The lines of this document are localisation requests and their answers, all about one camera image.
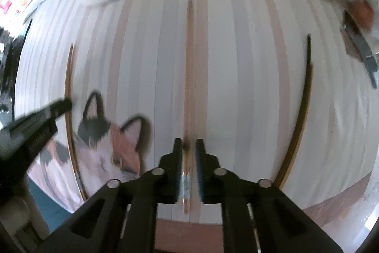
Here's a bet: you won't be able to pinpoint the wooden chopstick with painted end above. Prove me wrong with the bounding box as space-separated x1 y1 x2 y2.
181 0 196 214

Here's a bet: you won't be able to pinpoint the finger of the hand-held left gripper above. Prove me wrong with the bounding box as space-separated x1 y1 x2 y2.
7 98 73 135

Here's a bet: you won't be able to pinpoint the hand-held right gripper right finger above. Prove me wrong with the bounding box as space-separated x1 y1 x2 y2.
195 138 344 253

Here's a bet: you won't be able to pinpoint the striped cat print tablecloth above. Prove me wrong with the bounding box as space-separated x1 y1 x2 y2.
13 0 376 230

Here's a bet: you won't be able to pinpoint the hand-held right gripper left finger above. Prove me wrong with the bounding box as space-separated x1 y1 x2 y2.
36 138 183 253

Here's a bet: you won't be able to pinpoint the black gas stove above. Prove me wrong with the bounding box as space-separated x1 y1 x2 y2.
0 19 34 123

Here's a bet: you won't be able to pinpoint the clear plastic bag red contents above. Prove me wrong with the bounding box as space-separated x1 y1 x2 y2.
348 0 374 31

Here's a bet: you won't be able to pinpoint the blue smartphone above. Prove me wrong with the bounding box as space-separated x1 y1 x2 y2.
341 10 379 85

